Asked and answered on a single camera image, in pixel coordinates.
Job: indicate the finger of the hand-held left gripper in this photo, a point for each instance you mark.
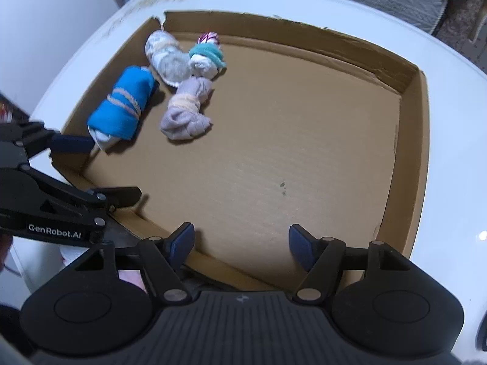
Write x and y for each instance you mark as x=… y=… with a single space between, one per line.
x=72 y=144
x=114 y=196

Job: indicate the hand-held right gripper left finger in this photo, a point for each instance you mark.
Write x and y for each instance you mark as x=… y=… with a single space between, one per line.
x=182 y=241

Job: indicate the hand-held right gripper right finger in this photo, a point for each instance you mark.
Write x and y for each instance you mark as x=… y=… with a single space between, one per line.
x=300 y=243

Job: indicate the blue sock roll beige band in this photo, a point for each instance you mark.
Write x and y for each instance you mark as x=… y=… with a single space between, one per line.
x=121 y=102

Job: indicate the lavender sock roll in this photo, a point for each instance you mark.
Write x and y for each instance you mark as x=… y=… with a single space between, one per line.
x=182 y=118

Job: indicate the brown cardboard box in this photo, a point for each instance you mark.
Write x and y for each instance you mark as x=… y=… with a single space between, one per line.
x=266 y=140

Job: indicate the white grey patterned sock roll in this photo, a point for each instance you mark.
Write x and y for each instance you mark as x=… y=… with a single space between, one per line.
x=163 y=57

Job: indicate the white sock roll teal band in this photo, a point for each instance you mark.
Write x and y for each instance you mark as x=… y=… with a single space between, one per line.
x=205 y=55

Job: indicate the white pink cloth bundle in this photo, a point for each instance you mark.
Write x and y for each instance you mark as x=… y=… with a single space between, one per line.
x=129 y=279

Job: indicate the dark patterned object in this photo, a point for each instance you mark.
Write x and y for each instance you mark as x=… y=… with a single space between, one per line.
x=11 y=108

